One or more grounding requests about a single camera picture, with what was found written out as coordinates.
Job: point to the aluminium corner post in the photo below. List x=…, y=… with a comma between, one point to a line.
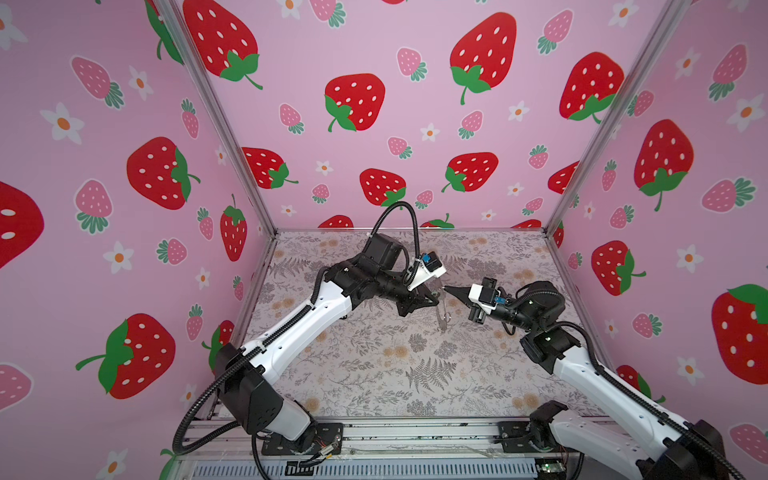
x=663, y=30
x=215, y=44

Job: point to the aluminium corner post left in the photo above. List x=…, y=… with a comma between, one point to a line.
x=215, y=44

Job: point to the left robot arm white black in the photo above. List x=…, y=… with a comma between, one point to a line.
x=250, y=371

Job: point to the aluminium corner post right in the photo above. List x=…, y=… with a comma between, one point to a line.
x=663, y=30

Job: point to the large perforated metal keyring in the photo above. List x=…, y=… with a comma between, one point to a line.
x=442, y=315

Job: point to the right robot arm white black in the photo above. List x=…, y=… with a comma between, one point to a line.
x=655, y=443

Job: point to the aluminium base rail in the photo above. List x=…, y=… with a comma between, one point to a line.
x=385, y=448

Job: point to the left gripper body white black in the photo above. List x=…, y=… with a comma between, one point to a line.
x=411, y=299

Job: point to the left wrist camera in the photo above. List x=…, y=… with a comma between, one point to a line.
x=430, y=261

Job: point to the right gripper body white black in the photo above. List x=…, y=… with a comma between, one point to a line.
x=478, y=315

